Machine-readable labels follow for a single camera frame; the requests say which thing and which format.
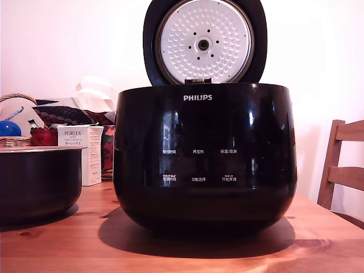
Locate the dark dotted patterned cloth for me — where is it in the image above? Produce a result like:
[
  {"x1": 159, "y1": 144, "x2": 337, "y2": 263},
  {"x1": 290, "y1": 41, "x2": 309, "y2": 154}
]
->
[{"x1": 31, "y1": 105, "x2": 116, "y2": 127}]

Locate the white pouch with blue print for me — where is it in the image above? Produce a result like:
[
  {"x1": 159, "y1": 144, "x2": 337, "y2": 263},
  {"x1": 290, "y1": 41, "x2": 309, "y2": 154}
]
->
[{"x1": 0, "y1": 99, "x2": 48, "y2": 135}]

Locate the wicker basket with handle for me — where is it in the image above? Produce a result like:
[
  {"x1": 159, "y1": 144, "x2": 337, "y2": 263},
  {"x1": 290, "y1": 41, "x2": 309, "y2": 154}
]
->
[{"x1": 0, "y1": 93, "x2": 38, "y2": 148}]

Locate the black rice cooker lid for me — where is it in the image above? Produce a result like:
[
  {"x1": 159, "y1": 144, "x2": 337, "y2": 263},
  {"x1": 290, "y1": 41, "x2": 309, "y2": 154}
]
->
[{"x1": 143, "y1": 0, "x2": 268, "y2": 86}]

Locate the black Philips rice cooker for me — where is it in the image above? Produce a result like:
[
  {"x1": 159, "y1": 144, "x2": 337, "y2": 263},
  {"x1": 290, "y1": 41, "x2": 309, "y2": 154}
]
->
[{"x1": 113, "y1": 82, "x2": 298, "y2": 238}]

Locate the wooden chair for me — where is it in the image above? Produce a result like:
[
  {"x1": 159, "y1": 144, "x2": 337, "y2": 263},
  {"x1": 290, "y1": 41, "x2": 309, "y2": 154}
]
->
[{"x1": 316, "y1": 119, "x2": 364, "y2": 226}]

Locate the dark metallic pot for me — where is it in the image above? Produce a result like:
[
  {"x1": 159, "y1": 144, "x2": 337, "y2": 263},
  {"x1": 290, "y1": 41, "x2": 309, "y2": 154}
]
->
[{"x1": 0, "y1": 146, "x2": 88, "y2": 226}]

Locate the white Porlex carton box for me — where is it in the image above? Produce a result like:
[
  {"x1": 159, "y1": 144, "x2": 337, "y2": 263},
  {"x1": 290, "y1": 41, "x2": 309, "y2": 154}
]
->
[{"x1": 56, "y1": 124, "x2": 105, "y2": 187}]

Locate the blue round ball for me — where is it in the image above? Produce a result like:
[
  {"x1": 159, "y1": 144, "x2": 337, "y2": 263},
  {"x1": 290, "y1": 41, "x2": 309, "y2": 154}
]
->
[{"x1": 0, "y1": 119, "x2": 23, "y2": 138}]

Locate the red floral patterned tin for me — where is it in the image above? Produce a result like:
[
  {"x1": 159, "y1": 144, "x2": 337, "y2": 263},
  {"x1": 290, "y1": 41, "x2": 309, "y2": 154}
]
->
[{"x1": 101, "y1": 124, "x2": 116, "y2": 172}]

